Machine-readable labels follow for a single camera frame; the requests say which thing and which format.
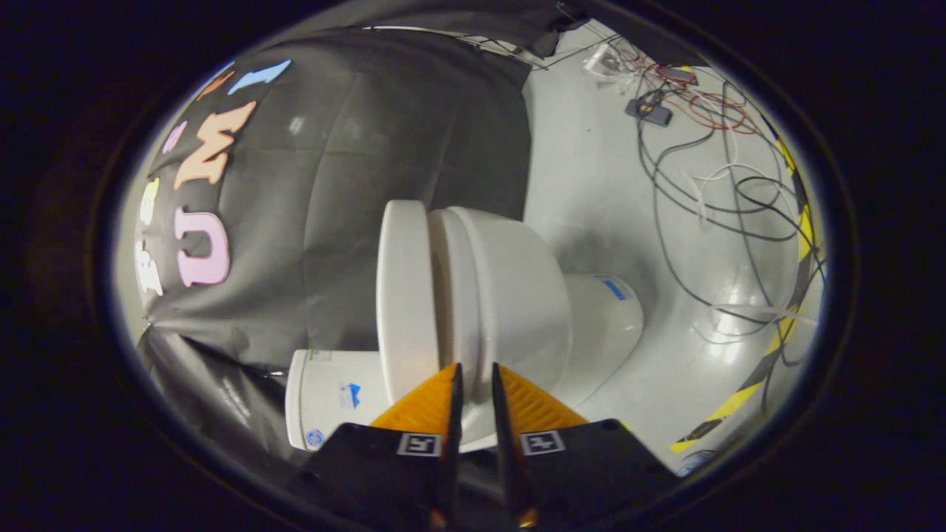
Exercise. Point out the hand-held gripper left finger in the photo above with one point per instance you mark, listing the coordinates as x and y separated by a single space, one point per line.
451 443

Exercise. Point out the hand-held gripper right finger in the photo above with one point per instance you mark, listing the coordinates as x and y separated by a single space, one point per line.
506 443

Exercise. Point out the white toilet lid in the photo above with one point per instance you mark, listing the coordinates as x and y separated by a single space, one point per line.
403 295

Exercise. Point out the white toilet seat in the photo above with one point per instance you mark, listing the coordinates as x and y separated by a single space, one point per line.
462 295

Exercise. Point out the white ceramic toilet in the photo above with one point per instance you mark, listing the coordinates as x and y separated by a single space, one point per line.
525 295

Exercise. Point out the black backdrop cloth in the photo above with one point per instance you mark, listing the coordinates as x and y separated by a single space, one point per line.
332 185

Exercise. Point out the small black device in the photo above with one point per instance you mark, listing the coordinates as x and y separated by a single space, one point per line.
649 111

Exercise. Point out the yellow black hazard tape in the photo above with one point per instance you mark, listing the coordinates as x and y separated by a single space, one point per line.
804 236

